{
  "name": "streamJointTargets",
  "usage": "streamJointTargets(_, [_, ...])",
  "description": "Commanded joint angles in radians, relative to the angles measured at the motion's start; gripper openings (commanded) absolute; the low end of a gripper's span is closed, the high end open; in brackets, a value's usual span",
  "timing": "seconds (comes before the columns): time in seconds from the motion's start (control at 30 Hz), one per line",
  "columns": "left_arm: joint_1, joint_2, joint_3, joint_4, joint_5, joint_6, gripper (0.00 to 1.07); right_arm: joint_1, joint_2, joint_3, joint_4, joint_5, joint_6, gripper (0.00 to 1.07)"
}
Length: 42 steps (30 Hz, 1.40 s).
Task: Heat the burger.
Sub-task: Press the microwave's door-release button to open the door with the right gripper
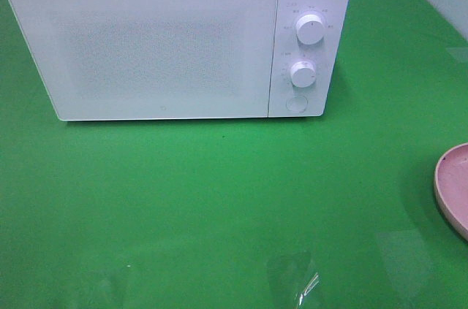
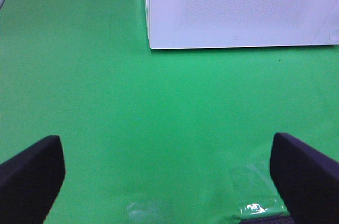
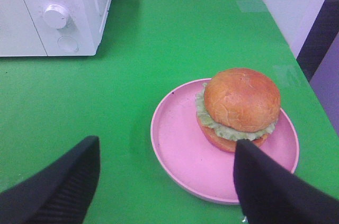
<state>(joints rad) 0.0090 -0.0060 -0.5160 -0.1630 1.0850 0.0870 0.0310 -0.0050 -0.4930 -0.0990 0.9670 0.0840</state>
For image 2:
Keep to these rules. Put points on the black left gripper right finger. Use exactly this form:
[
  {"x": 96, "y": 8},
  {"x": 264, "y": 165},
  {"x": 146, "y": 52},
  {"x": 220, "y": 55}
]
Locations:
[{"x": 306, "y": 180}]

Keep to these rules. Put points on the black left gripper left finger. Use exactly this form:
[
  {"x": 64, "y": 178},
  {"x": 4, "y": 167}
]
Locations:
[{"x": 31, "y": 181}]

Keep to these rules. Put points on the white microwave door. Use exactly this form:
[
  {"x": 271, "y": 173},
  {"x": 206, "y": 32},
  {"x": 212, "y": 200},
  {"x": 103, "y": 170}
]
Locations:
[{"x": 188, "y": 24}]

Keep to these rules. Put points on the clear tape patch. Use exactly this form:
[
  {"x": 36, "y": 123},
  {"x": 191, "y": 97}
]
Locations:
[{"x": 256, "y": 194}]

